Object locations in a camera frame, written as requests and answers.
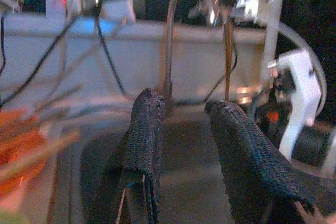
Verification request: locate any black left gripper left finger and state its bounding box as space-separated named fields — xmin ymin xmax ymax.
xmin=102 ymin=87 xmax=166 ymax=224

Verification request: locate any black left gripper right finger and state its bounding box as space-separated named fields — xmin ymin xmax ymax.
xmin=204 ymin=100 xmax=336 ymax=224

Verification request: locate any stainless steel sink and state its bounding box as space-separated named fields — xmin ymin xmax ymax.
xmin=52 ymin=107 xmax=336 ymax=224

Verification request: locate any chrome faucet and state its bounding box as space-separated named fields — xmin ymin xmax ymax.
xmin=159 ymin=0 xmax=223 ymax=110

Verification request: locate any wooden chopstick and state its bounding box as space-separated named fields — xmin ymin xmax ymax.
xmin=0 ymin=130 xmax=81 ymax=180

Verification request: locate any orange bowl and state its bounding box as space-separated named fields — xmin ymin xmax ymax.
xmin=0 ymin=108 xmax=52 ymax=201

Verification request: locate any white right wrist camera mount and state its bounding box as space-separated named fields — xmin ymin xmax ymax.
xmin=267 ymin=49 xmax=323 ymax=162

